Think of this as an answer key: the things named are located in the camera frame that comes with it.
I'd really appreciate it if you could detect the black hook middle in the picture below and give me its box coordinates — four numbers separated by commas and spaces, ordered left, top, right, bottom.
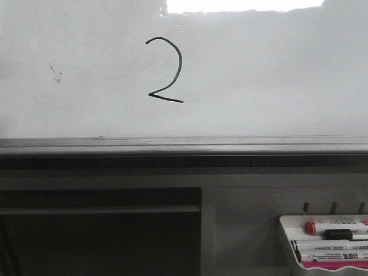
329, 202, 338, 215

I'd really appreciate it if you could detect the red capped white marker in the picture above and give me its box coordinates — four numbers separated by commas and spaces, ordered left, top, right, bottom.
304, 221, 367, 235

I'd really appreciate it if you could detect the grey aluminium whiteboard frame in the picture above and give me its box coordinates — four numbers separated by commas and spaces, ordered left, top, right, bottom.
1, 136, 367, 158

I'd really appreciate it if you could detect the pink eraser strip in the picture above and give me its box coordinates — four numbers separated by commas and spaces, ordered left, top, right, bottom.
301, 261, 367, 270

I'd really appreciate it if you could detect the black hook left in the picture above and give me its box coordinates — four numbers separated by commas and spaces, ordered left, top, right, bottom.
302, 202, 309, 215

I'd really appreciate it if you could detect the white plastic marker tray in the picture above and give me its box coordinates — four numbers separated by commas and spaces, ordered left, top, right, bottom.
279, 215, 367, 275

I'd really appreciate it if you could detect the black hook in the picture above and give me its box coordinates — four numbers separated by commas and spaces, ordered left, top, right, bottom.
357, 202, 366, 215
302, 202, 309, 215
329, 202, 338, 215

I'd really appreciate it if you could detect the black hook right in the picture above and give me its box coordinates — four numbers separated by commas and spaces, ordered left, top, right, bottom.
357, 202, 366, 215

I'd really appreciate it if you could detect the white marker with barcode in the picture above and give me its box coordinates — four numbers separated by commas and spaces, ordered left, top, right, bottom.
290, 240, 367, 251

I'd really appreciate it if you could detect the white whiteboard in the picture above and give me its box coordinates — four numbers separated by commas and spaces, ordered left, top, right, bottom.
1, 1, 367, 138

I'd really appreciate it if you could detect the grey cabinet with shelf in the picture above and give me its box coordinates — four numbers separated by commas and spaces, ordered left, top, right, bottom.
1, 155, 367, 275

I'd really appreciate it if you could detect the white marker with logo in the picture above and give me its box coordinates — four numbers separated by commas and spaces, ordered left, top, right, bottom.
294, 250, 367, 263

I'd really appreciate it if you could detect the black capped white marker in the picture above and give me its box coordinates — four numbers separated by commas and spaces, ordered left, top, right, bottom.
324, 229, 367, 241

